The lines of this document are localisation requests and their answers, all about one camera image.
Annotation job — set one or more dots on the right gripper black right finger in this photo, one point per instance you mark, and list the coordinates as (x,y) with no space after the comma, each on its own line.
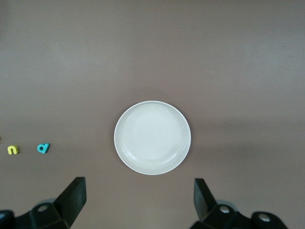
(209,212)

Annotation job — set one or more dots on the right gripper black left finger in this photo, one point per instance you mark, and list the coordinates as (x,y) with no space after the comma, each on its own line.
(59,210)

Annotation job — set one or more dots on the teal letter d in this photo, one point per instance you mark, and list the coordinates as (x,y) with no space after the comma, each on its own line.
(45,147)

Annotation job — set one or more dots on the yellow letter n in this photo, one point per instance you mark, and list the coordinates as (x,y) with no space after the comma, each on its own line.
(10,150)

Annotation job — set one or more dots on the beige round plate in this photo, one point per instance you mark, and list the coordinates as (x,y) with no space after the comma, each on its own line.
(152,138)

